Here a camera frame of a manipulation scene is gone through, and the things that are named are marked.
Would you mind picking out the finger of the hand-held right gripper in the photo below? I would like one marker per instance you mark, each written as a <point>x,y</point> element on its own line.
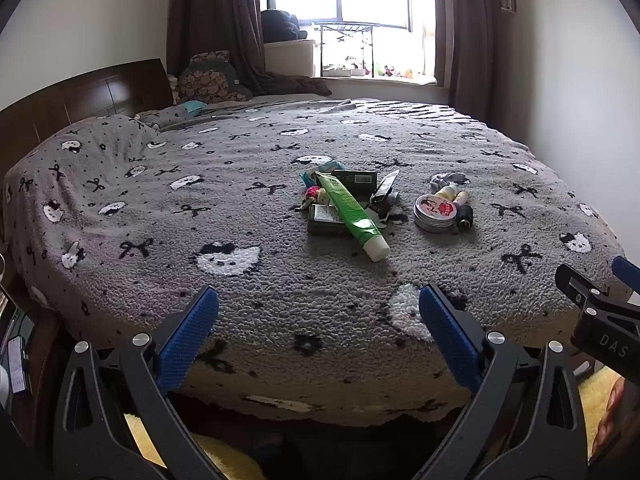
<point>627,272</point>
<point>580,290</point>

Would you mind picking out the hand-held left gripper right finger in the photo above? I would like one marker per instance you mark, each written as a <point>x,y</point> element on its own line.
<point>450,340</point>

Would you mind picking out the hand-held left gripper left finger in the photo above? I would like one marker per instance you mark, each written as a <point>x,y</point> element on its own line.
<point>190,340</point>

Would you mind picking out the small yellow bottle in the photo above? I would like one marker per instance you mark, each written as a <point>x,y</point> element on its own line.
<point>446,193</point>

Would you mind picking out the black foil packet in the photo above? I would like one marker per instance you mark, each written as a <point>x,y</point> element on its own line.
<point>385,187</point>

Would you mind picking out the person's right hand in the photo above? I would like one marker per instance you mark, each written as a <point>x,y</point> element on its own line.
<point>620,410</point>

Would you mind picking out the small black bottle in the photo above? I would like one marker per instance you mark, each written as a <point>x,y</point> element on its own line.
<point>465,217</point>

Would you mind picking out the round tin with red lid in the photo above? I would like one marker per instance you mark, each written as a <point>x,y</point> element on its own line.
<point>435,212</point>

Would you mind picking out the grey printed blanket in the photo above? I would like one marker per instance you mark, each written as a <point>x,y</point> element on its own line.
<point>250,220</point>

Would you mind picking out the pale lip balm tube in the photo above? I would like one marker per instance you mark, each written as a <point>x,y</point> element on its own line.
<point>461,198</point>

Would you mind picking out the dark bedside table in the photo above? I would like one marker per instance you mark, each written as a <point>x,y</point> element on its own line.
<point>42,340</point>

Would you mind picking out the blue white knotted cloth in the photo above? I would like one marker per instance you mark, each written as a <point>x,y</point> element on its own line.
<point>450,179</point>

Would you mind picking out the green tube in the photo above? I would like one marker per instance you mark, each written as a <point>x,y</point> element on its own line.
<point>345,205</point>

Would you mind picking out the smartphone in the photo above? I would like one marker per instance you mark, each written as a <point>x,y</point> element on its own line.
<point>18,365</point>

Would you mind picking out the dark green box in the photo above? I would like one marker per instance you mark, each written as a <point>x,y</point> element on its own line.
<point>357,180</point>
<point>322,217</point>

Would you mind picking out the blue tissue packet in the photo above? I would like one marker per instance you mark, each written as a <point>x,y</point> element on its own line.
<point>325,165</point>

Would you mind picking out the teal packet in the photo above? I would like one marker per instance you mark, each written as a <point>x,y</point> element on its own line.
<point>194,108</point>

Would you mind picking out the floral pillow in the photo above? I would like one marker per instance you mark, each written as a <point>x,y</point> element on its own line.
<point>205,77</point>

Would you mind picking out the wooden headboard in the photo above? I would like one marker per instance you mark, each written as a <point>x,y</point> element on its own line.
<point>75,100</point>

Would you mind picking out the dark rumpled cloth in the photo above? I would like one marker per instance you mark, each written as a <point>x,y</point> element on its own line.
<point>295,85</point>

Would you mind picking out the row of small toys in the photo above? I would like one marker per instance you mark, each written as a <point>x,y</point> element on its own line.
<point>360,67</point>

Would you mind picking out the brown curtain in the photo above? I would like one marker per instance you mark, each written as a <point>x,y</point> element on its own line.
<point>220,10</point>
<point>465,25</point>

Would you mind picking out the white storage box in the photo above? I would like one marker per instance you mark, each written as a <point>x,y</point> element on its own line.
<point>290,57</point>

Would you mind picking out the dark blue bundle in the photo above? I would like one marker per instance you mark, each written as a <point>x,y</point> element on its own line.
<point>280,25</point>

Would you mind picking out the black metal rack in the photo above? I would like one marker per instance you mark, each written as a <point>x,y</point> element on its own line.
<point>345,27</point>

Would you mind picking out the wall switch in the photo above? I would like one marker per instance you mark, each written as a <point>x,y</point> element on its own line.
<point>508,1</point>

